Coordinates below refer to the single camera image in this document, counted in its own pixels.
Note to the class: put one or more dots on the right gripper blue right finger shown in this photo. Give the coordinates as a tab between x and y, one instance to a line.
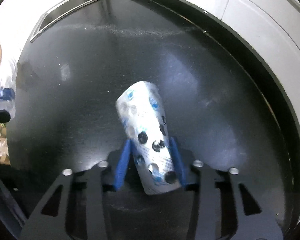
179	166

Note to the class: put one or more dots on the clear plastic cup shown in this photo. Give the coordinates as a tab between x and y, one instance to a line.
8	75

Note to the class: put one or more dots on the stainless steel sink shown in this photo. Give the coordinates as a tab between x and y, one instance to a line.
56	13

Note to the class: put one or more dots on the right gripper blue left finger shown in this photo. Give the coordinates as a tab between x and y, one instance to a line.
122	165

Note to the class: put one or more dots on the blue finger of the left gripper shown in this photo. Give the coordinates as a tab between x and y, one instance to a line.
7	94

